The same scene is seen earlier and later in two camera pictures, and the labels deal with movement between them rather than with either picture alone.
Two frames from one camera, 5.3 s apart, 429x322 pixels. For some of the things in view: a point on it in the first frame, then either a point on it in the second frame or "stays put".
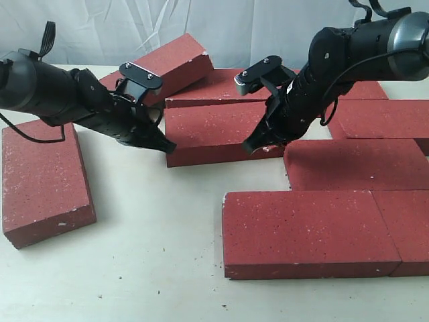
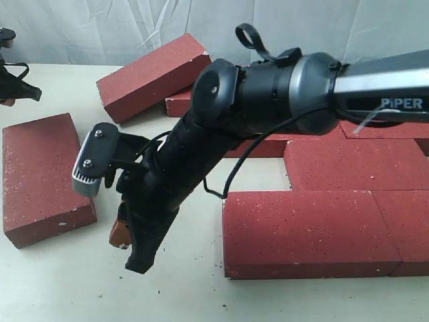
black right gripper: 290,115 to 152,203
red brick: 45,188 stays put
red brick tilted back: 177,64 stays put
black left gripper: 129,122 to 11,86
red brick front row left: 305,234 stays put
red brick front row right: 405,213 stays put
